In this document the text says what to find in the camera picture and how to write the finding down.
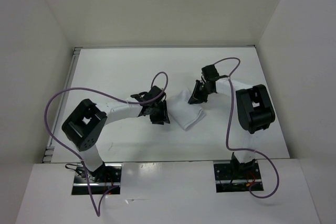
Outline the white skirt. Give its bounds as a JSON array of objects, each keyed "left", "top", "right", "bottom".
[{"left": 167, "top": 88, "right": 206, "bottom": 131}]

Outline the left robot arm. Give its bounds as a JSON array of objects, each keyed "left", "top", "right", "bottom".
[{"left": 61, "top": 86, "right": 170, "bottom": 182}]

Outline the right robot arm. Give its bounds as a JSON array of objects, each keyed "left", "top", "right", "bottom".
[{"left": 188, "top": 64, "right": 275, "bottom": 178}]

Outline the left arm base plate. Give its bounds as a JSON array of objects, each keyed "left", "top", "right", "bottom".
[{"left": 66, "top": 164, "right": 122, "bottom": 196}]

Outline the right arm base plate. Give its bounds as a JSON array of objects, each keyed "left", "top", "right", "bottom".
[{"left": 213, "top": 161, "right": 264, "bottom": 193}]

